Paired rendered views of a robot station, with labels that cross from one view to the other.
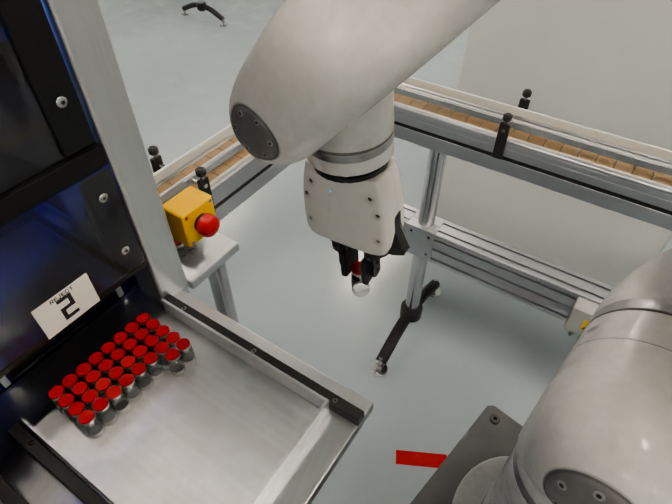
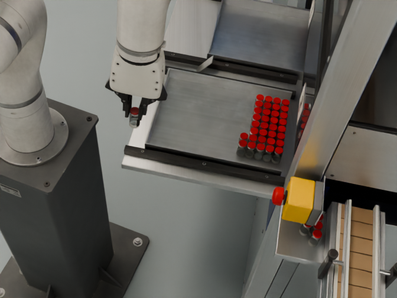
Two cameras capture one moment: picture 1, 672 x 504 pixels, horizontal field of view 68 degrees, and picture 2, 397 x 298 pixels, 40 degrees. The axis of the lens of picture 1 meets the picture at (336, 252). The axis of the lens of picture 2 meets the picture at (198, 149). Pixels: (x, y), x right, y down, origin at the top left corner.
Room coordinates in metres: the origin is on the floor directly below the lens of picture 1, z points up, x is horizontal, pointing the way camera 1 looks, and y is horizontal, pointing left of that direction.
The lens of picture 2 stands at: (1.09, -0.23, 2.01)
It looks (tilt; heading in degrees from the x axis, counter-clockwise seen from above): 55 degrees down; 152
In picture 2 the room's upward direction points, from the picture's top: 7 degrees clockwise
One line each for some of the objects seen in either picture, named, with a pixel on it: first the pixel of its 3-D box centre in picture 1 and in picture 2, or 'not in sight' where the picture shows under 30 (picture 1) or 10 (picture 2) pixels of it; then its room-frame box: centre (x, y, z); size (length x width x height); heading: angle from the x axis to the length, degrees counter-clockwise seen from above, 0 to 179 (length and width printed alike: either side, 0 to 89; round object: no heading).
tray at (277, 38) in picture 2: not in sight; (272, 37); (0.11, 0.49, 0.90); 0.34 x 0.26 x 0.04; 56
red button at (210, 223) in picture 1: (206, 224); (280, 196); (0.64, 0.22, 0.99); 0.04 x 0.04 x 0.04; 56
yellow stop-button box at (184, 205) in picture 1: (187, 214); (301, 200); (0.66, 0.26, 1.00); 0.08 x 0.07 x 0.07; 56
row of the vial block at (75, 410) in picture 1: (126, 375); (263, 127); (0.40, 0.32, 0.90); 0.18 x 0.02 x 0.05; 146
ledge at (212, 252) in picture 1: (190, 251); (306, 236); (0.70, 0.29, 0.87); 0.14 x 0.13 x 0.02; 56
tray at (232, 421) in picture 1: (179, 415); (221, 120); (0.34, 0.22, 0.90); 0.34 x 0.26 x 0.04; 56
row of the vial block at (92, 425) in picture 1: (136, 382); (254, 125); (0.39, 0.30, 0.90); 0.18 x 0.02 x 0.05; 146
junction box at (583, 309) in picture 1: (593, 322); not in sight; (0.81, -0.68, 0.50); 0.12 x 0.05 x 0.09; 56
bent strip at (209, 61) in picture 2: not in sight; (186, 61); (0.13, 0.21, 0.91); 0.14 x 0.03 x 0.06; 57
